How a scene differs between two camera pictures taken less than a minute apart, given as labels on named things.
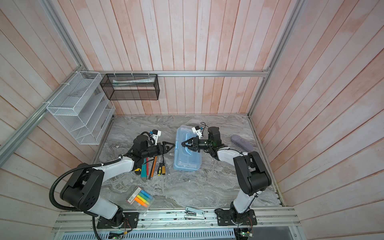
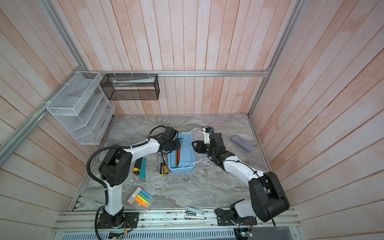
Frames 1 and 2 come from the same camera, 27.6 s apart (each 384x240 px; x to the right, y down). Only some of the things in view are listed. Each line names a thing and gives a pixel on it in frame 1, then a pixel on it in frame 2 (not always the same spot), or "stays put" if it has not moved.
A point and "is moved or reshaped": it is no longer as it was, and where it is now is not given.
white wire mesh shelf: (81, 107) stays put
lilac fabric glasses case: (246, 145) stays put
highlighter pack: (141, 198) stays put
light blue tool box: (185, 159) is moved or reshaped
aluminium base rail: (269, 219) stays put
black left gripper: (160, 152) -> (177, 140)
